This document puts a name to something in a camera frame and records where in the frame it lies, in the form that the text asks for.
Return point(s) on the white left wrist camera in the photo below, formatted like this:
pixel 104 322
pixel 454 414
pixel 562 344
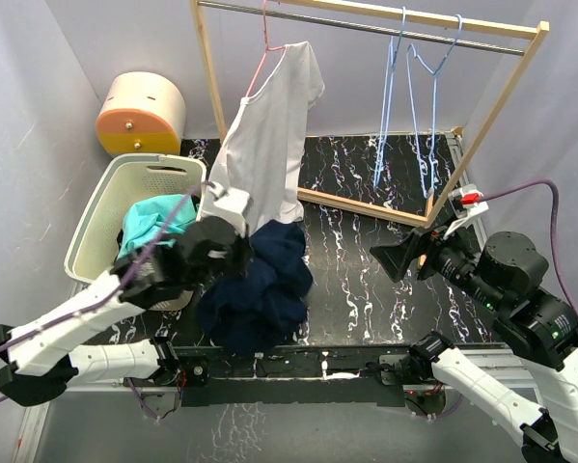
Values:
pixel 229 204

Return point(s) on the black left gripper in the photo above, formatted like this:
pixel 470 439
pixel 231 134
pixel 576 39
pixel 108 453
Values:
pixel 244 252

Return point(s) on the white t shirt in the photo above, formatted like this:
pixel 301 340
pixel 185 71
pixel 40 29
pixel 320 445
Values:
pixel 262 152

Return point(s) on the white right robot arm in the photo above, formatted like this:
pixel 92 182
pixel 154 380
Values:
pixel 539 328

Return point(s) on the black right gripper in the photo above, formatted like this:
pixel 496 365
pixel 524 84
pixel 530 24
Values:
pixel 395 258

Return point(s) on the light blue wire hanger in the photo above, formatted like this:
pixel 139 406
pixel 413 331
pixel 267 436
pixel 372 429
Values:
pixel 427 164

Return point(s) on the cream orange drawer cabinet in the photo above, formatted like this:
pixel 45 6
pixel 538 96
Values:
pixel 143 112

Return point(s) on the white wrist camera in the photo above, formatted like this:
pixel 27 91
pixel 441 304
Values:
pixel 467 205
pixel 229 204

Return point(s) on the navy blue t shirt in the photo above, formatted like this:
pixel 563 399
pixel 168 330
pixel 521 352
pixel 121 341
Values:
pixel 256 312

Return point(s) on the cream laundry basket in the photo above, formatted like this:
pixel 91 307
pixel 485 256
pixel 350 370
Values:
pixel 129 179

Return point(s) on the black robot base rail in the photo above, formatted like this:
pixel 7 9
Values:
pixel 287 374

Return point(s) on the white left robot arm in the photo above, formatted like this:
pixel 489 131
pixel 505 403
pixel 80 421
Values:
pixel 45 357

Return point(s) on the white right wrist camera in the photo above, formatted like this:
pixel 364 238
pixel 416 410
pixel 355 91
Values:
pixel 467 205

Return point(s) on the teal t shirt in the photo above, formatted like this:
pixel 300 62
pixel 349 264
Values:
pixel 144 220

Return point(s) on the aluminium frame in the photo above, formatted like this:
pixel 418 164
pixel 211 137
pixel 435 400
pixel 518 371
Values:
pixel 109 426

